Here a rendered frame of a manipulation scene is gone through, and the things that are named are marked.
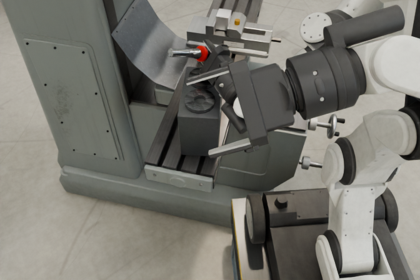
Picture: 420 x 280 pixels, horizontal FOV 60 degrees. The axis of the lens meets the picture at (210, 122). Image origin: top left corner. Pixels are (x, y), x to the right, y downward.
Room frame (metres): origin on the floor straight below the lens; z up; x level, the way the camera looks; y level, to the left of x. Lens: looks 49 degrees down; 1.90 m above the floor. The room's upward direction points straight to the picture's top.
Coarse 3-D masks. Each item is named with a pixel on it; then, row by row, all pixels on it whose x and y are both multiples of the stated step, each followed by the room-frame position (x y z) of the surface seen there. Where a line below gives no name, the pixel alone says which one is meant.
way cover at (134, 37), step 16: (144, 0) 1.41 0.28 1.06; (128, 16) 1.26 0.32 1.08; (144, 16) 1.34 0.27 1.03; (112, 32) 1.13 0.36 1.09; (128, 32) 1.20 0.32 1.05; (144, 32) 1.27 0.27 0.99; (160, 32) 1.34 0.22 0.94; (128, 48) 1.14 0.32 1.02; (144, 48) 1.21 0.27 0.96; (160, 48) 1.26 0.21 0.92; (176, 48) 1.31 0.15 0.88; (144, 64) 1.13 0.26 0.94; (160, 64) 1.18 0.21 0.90; (176, 64) 1.21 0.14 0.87; (160, 80) 1.10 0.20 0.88; (176, 80) 1.12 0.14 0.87
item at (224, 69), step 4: (220, 64) 0.38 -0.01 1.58; (224, 64) 0.38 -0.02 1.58; (220, 68) 0.37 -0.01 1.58; (224, 68) 0.37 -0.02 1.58; (228, 68) 0.38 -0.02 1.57; (208, 72) 0.37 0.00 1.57; (212, 72) 0.37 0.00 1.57; (216, 72) 0.37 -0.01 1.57; (220, 72) 0.37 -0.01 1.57; (224, 72) 0.37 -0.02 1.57; (196, 76) 0.37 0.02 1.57; (200, 76) 0.37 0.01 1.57; (204, 76) 0.37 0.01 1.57; (208, 76) 0.36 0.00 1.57; (212, 76) 0.36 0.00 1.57; (188, 80) 0.36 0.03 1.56; (192, 80) 0.36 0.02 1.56; (196, 80) 0.36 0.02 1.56; (200, 80) 0.36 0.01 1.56; (188, 84) 0.36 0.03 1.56
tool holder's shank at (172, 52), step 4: (172, 48) 0.80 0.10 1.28; (196, 48) 0.85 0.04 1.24; (168, 52) 0.80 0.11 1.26; (172, 52) 0.79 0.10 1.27; (176, 52) 0.79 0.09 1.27; (180, 52) 0.80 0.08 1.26; (184, 52) 0.81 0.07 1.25; (188, 52) 0.82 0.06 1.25; (192, 52) 0.83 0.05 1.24; (196, 52) 0.84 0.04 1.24; (200, 52) 0.84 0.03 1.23; (172, 56) 0.79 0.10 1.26; (176, 56) 0.79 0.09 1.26; (180, 56) 0.80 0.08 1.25; (184, 56) 0.81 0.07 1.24; (188, 56) 0.82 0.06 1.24; (192, 56) 0.83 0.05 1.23; (196, 56) 0.83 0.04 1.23; (200, 56) 0.84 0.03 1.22
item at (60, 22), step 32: (32, 0) 1.15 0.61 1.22; (64, 0) 1.12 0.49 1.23; (96, 0) 1.12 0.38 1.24; (128, 0) 1.31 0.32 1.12; (32, 32) 1.16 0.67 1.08; (64, 32) 1.12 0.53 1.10; (96, 32) 1.10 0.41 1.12; (32, 64) 1.16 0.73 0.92; (64, 64) 1.12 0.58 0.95; (96, 64) 1.09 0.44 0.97; (128, 64) 1.20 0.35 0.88; (64, 96) 1.13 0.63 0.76; (96, 96) 1.09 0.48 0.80; (128, 96) 1.13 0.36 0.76; (64, 128) 1.14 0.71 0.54; (96, 128) 1.10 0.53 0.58; (128, 128) 1.10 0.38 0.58; (64, 160) 1.16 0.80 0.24; (96, 160) 1.12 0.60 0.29; (128, 160) 1.08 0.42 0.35
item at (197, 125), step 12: (192, 72) 0.86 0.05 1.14; (192, 84) 0.81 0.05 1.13; (204, 84) 0.81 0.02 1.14; (192, 96) 0.76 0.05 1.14; (204, 96) 0.76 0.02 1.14; (216, 96) 0.77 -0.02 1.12; (180, 108) 0.72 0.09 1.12; (192, 108) 0.71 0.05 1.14; (204, 108) 0.71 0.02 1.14; (216, 108) 0.72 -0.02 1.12; (180, 120) 0.69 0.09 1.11; (192, 120) 0.69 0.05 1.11; (204, 120) 0.68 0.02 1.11; (216, 120) 0.68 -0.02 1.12; (180, 132) 0.69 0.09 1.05; (192, 132) 0.69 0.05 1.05; (204, 132) 0.68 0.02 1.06; (216, 132) 0.68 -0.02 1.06; (180, 144) 0.69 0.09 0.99; (192, 144) 0.69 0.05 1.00; (204, 144) 0.68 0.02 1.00; (216, 144) 0.68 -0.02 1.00
